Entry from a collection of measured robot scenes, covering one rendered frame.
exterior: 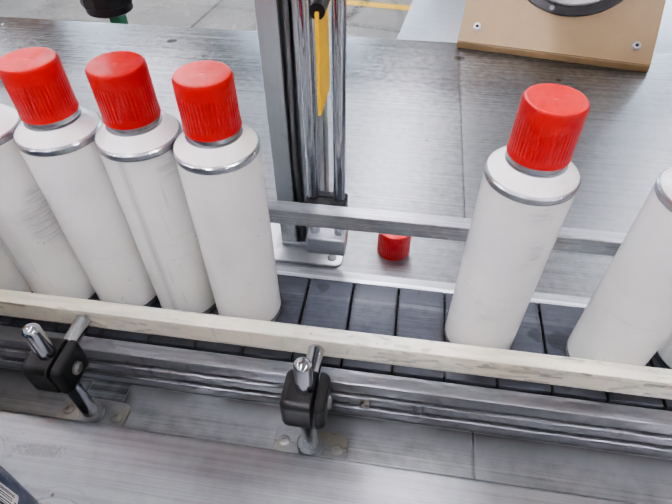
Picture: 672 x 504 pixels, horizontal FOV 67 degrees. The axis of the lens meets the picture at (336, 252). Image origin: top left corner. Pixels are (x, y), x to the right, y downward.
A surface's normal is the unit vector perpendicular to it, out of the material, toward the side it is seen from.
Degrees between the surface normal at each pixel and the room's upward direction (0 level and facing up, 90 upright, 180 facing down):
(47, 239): 90
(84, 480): 0
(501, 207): 90
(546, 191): 45
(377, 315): 0
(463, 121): 0
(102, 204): 90
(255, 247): 90
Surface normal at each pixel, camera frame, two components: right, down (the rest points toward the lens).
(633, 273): -0.90, 0.31
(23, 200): 0.65, 0.54
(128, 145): 0.03, -0.04
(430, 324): 0.00, -0.70
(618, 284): -0.98, 0.13
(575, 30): -0.22, -0.04
